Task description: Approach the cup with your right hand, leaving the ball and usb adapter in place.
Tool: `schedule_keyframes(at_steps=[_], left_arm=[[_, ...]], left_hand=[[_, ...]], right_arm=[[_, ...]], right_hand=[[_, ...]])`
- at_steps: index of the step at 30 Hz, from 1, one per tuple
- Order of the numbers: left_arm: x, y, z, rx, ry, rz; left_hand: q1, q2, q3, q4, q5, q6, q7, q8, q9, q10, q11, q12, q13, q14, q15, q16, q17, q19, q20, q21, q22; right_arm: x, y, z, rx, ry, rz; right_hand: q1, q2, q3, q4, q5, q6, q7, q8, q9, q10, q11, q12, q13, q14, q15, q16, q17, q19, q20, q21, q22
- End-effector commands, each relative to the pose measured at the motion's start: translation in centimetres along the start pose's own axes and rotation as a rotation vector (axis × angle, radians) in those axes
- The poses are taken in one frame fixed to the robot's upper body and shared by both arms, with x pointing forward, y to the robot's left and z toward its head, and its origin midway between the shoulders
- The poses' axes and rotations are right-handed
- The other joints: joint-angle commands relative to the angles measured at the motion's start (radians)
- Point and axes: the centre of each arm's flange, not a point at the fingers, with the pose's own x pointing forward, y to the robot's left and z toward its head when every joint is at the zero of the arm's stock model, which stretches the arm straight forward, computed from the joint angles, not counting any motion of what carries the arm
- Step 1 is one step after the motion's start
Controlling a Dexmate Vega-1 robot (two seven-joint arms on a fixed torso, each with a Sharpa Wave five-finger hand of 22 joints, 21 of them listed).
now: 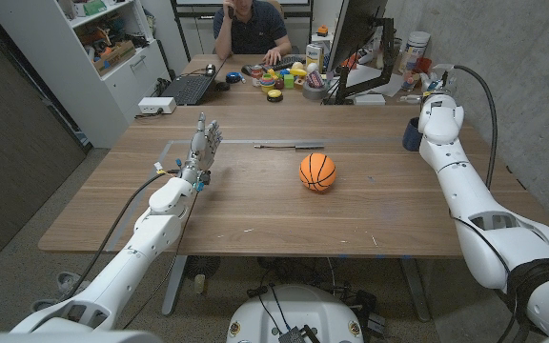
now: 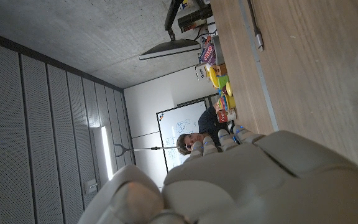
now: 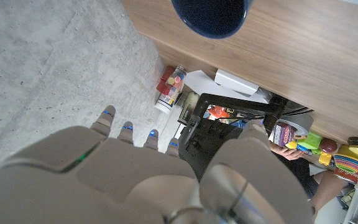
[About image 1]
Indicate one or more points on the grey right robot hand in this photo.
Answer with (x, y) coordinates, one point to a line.
(434, 86)

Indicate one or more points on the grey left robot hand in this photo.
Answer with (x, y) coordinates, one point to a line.
(201, 147)

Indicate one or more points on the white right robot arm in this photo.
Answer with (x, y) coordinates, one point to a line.
(470, 195)

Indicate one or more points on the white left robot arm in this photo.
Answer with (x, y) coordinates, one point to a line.
(153, 228)

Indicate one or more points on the red cup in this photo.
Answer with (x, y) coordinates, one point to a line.
(425, 64)

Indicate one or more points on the white wipes canister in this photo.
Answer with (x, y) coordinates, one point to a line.
(416, 47)

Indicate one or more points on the dark blue mug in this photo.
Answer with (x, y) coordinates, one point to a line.
(411, 135)

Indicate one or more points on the black laptop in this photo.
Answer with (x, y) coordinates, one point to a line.
(189, 89)

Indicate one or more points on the white power box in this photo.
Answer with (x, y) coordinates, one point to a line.
(156, 105)

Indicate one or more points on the white flat box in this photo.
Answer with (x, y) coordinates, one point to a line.
(370, 99)

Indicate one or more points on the blue tape roll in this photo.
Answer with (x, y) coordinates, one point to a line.
(233, 77)

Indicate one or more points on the yellow and black round disc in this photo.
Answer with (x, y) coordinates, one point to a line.
(275, 95)

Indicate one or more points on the stack of coloured rings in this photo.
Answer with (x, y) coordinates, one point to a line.
(268, 83)

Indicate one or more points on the black computer monitor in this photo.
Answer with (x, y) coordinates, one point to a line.
(355, 24)

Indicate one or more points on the green toy cube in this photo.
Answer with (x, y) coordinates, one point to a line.
(289, 81)

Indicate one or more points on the orange basketball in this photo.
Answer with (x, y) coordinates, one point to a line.
(318, 172)

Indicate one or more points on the grey tape roll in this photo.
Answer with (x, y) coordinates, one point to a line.
(313, 91)

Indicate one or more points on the black keyboard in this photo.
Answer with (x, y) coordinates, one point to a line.
(289, 62)

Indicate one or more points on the white drink carton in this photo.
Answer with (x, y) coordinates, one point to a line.
(314, 57)

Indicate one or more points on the orange toy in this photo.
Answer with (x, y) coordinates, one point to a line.
(322, 31)

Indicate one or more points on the cardboard box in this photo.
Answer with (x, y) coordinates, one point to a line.
(115, 57)

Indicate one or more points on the person in dark polo shirt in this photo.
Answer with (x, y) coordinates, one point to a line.
(253, 28)

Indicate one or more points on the grey table leg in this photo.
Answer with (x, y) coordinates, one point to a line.
(416, 290)
(173, 286)

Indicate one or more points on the white shelf cabinet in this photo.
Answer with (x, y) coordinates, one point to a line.
(69, 71)

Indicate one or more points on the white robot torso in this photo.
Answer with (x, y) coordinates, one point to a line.
(298, 312)

